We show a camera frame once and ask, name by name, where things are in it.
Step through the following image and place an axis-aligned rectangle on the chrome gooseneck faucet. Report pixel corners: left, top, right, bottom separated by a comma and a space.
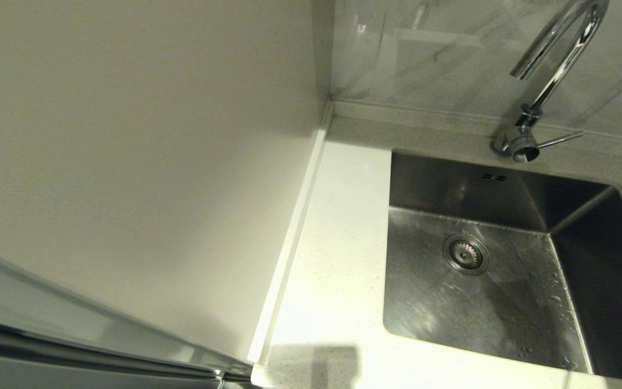
491, 0, 611, 164

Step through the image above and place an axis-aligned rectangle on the stainless steel sink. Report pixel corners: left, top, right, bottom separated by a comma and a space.
381, 149, 622, 385

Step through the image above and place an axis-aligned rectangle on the round metal drain strainer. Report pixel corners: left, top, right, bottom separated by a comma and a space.
443, 233, 491, 276

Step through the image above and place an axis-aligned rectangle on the white cabinet side panel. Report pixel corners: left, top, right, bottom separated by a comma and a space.
0, 0, 334, 363

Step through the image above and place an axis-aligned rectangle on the glossy grey appliance door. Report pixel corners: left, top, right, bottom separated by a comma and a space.
0, 240, 253, 389

